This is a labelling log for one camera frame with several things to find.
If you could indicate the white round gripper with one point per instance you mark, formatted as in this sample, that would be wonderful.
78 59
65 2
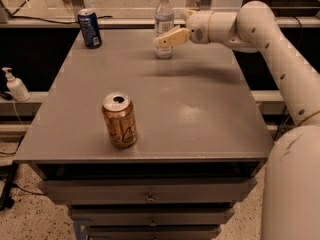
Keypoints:
197 27

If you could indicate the clear plastic water bottle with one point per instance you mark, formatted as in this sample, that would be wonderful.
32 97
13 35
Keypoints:
164 17

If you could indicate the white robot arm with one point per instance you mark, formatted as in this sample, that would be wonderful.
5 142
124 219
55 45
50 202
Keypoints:
291 196

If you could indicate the white pump dispenser bottle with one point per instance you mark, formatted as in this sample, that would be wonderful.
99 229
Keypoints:
16 86

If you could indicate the blue soda can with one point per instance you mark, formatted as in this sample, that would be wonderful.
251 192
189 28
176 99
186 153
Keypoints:
89 27

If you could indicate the gold soda can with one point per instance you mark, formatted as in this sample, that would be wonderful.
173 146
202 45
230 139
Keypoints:
119 116

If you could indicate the grey drawer cabinet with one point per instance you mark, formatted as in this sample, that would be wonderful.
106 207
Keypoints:
200 140

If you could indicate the black stand leg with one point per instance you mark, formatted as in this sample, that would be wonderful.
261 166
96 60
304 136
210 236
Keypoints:
7 174

